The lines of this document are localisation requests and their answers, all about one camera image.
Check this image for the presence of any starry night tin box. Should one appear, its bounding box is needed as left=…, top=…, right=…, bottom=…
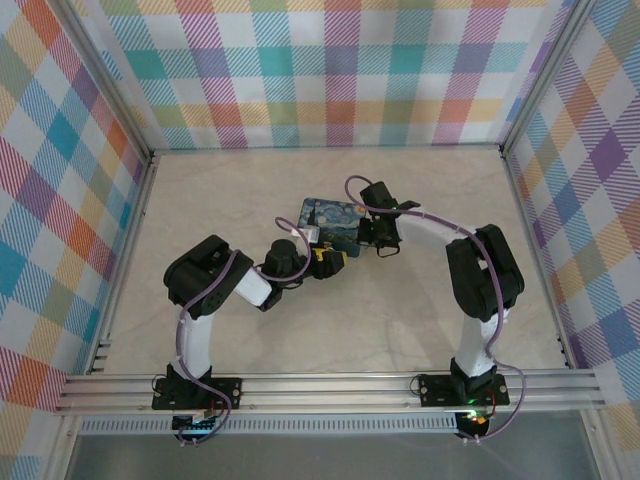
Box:
left=296, top=196, right=374, bottom=259

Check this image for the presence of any aluminium rear rail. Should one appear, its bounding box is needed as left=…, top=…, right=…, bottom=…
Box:
left=152, top=143, right=504, bottom=154

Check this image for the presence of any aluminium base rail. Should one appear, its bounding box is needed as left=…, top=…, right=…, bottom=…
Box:
left=53, top=368, right=607, bottom=417

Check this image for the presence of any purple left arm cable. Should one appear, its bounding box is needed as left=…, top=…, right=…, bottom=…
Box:
left=174, top=215, right=314, bottom=426

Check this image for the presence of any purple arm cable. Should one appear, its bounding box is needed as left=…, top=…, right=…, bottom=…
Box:
left=174, top=215, right=314, bottom=426
left=344, top=174, right=529, bottom=444

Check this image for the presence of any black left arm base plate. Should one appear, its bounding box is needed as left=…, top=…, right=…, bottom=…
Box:
left=151, top=376, right=245, bottom=412

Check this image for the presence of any aluminium side rail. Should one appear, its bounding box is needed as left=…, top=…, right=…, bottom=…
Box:
left=87, top=152, right=161, bottom=376
left=499, top=144, right=581, bottom=371

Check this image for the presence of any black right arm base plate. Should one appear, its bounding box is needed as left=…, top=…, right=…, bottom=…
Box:
left=417, top=372, right=510, bottom=409

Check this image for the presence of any grey slotted cable duct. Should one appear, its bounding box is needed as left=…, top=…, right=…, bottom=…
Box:
left=78, top=417, right=460, bottom=436

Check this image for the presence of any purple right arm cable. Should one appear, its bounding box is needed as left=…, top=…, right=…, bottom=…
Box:
left=344, top=174, right=529, bottom=444

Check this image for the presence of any aluminium corner post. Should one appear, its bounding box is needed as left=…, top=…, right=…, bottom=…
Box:
left=52, top=0, right=156, bottom=159
left=499, top=0, right=599, bottom=154

